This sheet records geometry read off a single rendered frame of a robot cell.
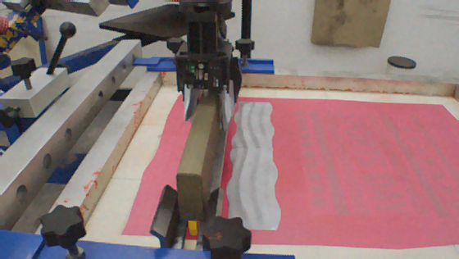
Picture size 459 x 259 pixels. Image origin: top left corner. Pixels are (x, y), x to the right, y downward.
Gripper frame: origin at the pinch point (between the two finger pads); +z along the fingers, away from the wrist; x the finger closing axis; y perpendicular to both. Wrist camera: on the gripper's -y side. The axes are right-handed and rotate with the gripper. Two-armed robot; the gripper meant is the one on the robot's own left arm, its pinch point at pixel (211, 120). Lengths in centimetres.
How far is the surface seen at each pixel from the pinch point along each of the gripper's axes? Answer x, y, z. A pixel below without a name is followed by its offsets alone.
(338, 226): 18.7, 17.4, 5.1
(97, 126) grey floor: -105, -156, 103
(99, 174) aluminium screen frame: -14.8, 12.7, 2.0
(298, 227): 13.4, 17.8, 5.1
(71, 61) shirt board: -52, -51, 10
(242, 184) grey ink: 5.7, 10.4, 4.4
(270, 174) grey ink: 9.9, 7.9, 4.5
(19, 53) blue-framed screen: -180, -190, 57
